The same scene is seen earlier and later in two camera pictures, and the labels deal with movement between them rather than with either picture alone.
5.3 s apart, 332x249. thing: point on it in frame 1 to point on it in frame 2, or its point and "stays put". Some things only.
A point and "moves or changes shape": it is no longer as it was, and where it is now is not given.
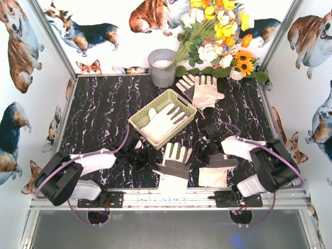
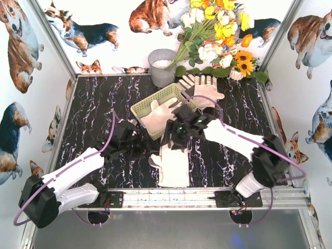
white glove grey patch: (161, 124) stays put
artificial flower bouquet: (214, 31) stays put
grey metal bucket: (158, 59) stays put
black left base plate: (112, 199) stays put
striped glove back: (186, 84) stays put
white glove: (174, 172) moves or changes shape
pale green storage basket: (162, 119) to (170, 92)
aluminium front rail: (186, 199) stays put
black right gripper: (203, 154) to (170, 134)
